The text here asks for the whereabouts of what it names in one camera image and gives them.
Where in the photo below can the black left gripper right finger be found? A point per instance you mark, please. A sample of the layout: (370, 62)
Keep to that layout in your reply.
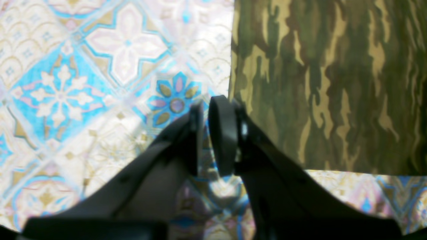
(287, 204)

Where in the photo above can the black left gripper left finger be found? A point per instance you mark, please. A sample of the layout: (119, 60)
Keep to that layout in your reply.
(139, 202)

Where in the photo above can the camouflage T-shirt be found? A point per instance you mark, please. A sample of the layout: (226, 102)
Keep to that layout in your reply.
(335, 84)

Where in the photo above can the patterned tile tablecloth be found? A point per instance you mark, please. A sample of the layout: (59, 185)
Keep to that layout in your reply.
(86, 86)

